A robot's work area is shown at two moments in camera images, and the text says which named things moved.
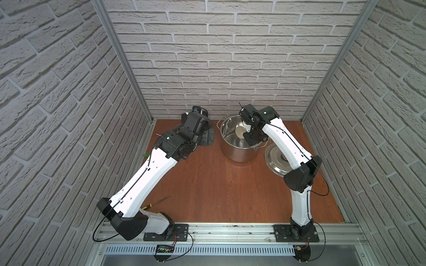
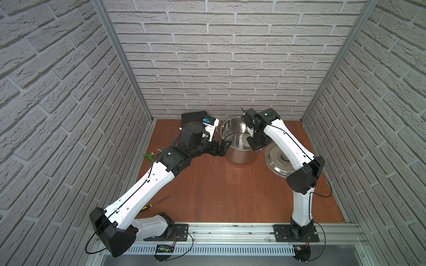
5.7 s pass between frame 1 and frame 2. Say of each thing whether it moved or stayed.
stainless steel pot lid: stayed
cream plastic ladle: moved
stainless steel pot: stayed
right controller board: stayed
